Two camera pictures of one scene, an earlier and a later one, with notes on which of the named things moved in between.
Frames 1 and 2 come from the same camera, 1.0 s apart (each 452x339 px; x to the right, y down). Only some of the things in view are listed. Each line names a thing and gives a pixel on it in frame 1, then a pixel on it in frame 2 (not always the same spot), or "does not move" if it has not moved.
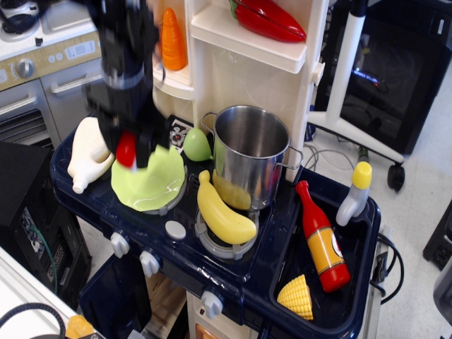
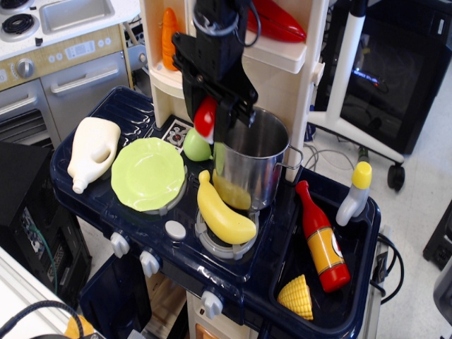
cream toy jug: [91, 156] does not move
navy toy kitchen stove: [158, 244] does not move
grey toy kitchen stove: [50, 51] does not move
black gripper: [133, 109] → [216, 61]
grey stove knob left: [120, 244] does not move
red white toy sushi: [126, 147] → [205, 118]
